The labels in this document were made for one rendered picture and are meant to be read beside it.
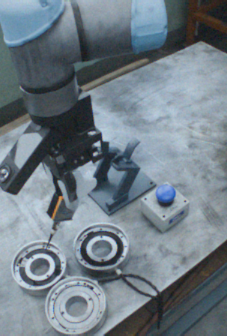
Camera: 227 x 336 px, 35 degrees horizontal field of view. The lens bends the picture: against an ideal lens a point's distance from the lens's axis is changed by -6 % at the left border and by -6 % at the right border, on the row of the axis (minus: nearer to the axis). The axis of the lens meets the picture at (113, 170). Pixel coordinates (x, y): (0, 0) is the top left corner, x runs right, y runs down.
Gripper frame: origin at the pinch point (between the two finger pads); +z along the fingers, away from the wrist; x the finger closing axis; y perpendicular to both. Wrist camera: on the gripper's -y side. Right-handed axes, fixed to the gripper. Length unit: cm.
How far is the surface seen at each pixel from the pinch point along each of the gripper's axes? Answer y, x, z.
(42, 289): -11.6, -7.0, 9.5
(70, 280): -6.4, -8.4, 9.8
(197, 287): 21.8, -15.8, 40.1
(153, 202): 15.8, -4.8, 8.7
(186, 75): 58, 28, 13
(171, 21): 172, 153, 74
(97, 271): -1.6, -9.7, 10.0
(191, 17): 180, 140, 70
